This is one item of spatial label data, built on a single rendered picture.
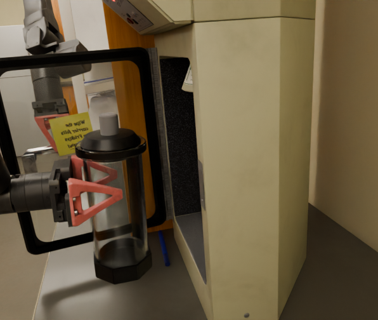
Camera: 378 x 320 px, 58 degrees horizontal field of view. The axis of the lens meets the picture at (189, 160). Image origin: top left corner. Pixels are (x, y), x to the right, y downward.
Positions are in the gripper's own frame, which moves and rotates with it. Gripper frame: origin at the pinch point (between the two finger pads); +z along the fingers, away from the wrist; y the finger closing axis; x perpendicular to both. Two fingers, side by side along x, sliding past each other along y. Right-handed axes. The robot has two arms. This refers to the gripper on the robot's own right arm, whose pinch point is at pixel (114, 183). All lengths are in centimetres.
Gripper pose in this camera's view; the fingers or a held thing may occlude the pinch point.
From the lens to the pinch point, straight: 56.9
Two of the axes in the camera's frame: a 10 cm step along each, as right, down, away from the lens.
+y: -2.7, -3.0, 9.1
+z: 9.6, -0.9, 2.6
